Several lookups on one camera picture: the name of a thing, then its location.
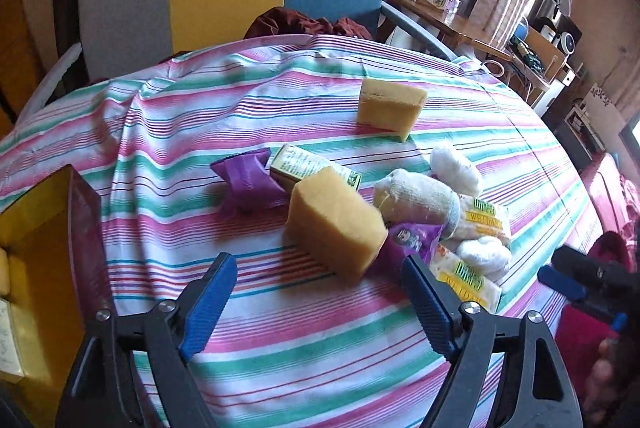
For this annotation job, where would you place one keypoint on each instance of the purple snack packet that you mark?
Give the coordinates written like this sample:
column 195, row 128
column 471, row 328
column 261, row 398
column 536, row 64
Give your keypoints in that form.
column 250, row 183

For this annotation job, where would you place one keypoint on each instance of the white wad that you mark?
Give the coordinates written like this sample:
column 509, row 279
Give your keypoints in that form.
column 455, row 168
column 482, row 255

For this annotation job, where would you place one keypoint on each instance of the pale carton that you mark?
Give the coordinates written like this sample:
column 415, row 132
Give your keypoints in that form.
column 9, row 338

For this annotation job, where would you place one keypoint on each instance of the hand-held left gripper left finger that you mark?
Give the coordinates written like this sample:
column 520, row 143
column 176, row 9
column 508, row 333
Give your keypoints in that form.
column 210, row 303

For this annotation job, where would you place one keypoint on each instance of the yellow sponge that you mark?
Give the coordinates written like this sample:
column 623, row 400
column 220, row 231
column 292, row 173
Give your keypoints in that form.
column 390, row 105
column 335, row 223

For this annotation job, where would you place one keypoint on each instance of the striped tablecloth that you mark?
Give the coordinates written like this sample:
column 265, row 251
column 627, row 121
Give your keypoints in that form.
column 300, row 348

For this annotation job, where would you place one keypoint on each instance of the black stereo unit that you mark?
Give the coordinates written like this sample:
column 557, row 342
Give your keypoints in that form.
column 555, row 20

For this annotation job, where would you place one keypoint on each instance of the beige sock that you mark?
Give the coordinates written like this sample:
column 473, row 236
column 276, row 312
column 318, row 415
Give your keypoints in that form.
column 415, row 198

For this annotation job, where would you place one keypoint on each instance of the green carton box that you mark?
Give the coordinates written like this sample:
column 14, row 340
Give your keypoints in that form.
column 295, row 160

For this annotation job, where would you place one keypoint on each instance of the yellow storage box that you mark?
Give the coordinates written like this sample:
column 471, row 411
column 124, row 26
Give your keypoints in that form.
column 45, row 258

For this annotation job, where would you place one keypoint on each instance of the purple snack packet cartoon print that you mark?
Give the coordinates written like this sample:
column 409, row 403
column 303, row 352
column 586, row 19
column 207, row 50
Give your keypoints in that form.
column 410, row 240

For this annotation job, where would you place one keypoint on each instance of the clear glass jar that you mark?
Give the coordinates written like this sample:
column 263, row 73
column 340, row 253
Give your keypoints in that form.
column 454, row 4

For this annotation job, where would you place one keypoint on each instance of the white floral paper bag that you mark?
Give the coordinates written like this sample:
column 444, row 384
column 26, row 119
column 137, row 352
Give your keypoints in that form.
column 602, row 100

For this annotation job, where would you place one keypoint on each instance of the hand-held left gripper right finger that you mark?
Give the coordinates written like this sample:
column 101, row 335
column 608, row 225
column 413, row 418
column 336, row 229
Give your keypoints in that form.
column 430, row 308

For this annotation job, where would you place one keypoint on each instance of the yellow green cracker packet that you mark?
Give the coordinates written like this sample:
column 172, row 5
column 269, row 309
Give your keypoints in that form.
column 485, row 215
column 465, row 283

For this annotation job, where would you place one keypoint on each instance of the red fleece cloth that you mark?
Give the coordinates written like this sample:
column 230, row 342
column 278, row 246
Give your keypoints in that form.
column 607, row 198

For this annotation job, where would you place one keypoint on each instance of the wooden side desk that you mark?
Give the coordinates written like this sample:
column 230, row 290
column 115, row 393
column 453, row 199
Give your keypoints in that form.
column 450, row 25

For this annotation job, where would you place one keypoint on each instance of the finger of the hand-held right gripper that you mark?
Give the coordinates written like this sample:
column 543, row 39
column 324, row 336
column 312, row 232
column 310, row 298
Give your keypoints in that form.
column 560, row 283
column 575, row 260

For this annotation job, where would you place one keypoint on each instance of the dark red cloth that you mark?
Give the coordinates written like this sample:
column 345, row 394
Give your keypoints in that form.
column 280, row 20

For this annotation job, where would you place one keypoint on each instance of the person's right hand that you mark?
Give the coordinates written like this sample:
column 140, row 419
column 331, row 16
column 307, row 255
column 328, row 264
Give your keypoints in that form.
column 602, row 375

